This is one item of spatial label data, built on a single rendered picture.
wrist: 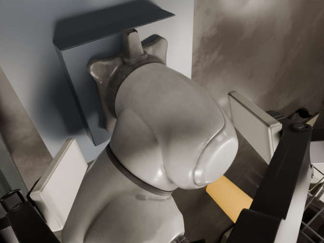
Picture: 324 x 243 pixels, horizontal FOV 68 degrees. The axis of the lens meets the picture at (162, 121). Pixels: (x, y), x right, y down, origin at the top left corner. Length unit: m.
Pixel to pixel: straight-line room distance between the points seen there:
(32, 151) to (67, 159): 1.42
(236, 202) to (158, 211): 2.94
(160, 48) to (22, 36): 0.25
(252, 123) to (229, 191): 3.23
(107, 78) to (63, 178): 0.33
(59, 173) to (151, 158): 0.22
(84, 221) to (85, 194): 0.04
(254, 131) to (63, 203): 0.13
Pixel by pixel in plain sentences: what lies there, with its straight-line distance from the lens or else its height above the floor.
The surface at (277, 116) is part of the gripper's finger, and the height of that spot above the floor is 1.16.
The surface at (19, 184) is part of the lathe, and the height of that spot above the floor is 0.54.
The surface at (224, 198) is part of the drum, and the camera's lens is 3.39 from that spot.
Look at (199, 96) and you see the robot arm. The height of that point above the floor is 1.00.
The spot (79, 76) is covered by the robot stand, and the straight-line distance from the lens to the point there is 0.49.
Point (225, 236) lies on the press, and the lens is 6.22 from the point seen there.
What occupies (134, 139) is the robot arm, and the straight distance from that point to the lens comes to 0.39.
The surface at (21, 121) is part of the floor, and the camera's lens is 1.47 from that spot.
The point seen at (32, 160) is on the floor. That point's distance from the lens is 1.65.
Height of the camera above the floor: 1.21
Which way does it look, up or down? 38 degrees down
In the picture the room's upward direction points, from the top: 132 degrees clockwise
